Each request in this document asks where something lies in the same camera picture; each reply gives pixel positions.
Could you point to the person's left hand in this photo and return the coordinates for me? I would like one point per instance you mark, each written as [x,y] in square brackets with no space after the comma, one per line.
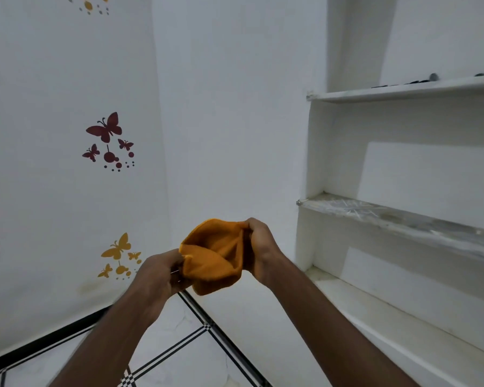
[157,278]

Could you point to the person's right hand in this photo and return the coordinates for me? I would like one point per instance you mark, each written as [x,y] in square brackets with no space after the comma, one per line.
[262,253]

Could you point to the orange cleaning cloth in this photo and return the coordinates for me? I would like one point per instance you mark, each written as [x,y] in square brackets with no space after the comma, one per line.
[213,257]

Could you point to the person's left forearm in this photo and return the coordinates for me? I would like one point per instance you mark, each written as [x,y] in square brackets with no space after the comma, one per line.
[109,346]

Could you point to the person's right forearm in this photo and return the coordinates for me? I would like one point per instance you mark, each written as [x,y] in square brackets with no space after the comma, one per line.
[330,334]

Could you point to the black skirting board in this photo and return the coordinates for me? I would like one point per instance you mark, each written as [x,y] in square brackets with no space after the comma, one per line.
[44,342]

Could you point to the dark flat objects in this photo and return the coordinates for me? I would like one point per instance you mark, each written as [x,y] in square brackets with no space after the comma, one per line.
[415,82]

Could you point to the small grey round object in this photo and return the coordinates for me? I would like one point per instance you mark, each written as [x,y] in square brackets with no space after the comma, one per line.
[434,77]

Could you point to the large yellow butterfly wall stickers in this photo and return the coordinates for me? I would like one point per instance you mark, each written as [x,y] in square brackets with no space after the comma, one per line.
[117,247]

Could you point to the white wall shelf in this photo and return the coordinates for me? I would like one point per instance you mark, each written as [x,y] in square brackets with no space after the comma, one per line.
[407,92]
[387,330]

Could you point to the grey marble wall shelf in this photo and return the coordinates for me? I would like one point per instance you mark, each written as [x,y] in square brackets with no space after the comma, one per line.
[407,225]

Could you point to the red butterfly wall stickers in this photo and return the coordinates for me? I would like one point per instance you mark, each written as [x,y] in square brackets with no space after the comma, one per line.
[105,130]

